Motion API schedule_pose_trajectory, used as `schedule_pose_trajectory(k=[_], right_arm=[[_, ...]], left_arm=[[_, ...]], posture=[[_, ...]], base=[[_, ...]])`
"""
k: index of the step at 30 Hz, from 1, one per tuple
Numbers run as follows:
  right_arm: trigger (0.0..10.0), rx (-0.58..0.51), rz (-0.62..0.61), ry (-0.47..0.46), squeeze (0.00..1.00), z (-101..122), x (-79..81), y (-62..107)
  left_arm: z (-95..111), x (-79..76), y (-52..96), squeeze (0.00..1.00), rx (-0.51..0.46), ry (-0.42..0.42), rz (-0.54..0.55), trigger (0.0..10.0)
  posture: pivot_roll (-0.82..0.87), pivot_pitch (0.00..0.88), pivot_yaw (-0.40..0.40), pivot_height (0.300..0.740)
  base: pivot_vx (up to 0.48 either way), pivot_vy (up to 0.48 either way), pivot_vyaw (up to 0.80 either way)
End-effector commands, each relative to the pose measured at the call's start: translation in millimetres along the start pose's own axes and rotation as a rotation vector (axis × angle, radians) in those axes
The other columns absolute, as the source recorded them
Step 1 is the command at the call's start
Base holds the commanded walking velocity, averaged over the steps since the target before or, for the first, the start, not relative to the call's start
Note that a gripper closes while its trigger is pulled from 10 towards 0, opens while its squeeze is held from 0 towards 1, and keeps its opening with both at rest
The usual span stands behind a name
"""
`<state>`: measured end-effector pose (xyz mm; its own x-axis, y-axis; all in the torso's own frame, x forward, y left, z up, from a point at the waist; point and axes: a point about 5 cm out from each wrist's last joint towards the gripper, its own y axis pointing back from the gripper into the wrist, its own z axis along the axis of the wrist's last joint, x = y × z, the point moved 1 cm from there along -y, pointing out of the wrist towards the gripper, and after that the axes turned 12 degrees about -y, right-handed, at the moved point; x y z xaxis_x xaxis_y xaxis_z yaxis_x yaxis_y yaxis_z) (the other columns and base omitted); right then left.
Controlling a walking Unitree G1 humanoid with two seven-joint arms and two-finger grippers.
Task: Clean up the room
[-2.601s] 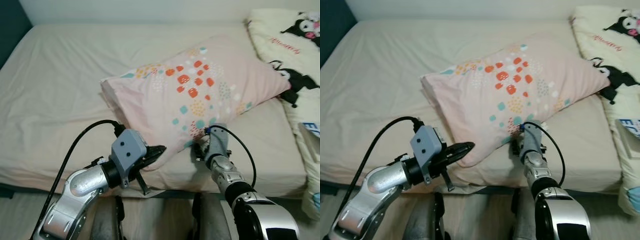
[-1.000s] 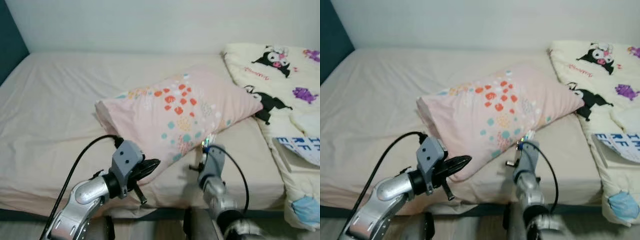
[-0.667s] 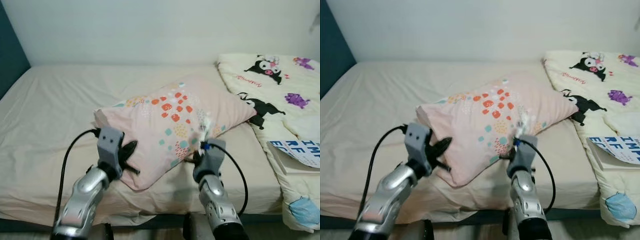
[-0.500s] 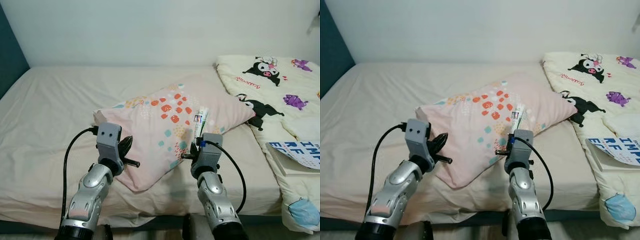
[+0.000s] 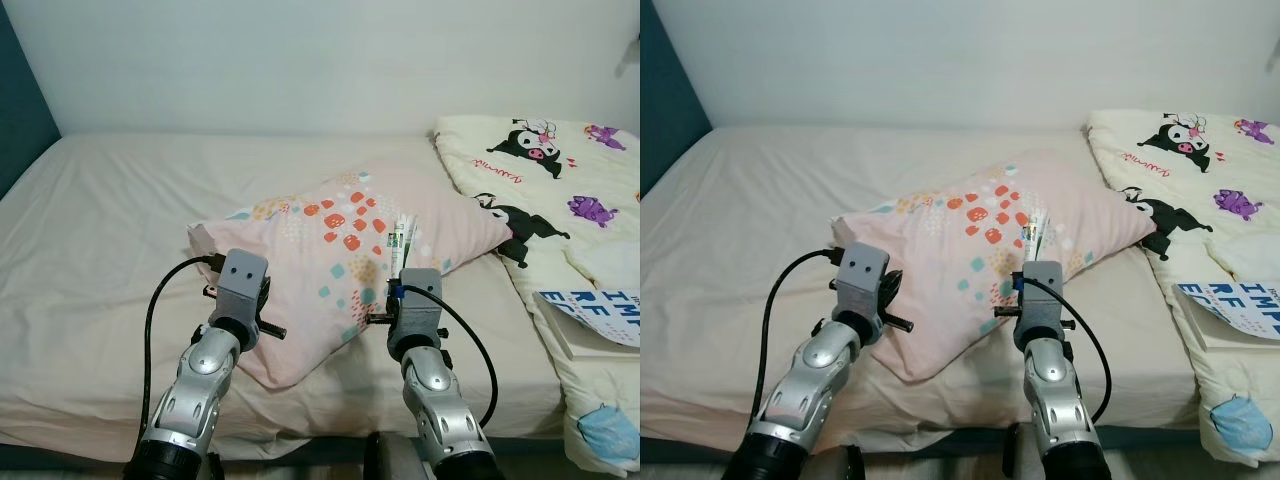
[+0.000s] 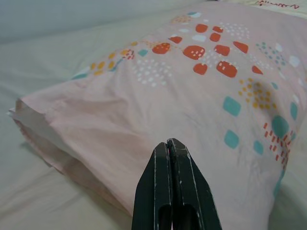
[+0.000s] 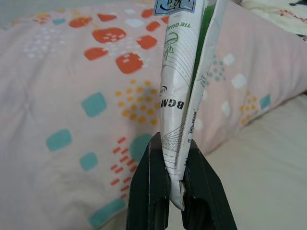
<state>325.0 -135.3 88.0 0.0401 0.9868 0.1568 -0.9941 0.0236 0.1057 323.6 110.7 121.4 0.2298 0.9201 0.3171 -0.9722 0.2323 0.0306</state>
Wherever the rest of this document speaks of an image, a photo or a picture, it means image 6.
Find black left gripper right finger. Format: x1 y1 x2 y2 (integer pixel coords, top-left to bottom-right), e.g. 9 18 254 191
167 138 223 230

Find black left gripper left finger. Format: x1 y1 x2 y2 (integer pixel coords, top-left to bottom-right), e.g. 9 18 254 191
131 141 174 230

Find cream sheeted mattress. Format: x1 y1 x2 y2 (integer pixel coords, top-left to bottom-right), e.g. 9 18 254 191
0 0 307 230

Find cream cartoon print blanket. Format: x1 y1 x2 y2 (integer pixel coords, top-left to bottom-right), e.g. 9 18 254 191
248 0 307 12

